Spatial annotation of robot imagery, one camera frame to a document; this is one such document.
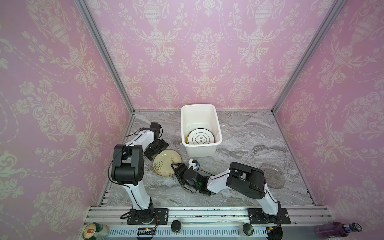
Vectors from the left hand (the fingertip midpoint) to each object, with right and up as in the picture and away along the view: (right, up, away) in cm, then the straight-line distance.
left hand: (161, 152), depth 95 cm
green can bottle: (-20, -27, -33) cm, 47 cm away
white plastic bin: (+25, +24, +12) cm, 36 cm away
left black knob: (+13, -26, -31) cm, 43 cm away
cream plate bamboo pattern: (+1, -6, -2) cm, 7 cm away
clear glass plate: (+68, -13, -7) cm, 70 cm away
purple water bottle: (+81, -28, -31) cm, 91 cm away
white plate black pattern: (+25, +10, +5) cm, 27 cm away
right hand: (+8, -8, -10) cm, 15 cm away
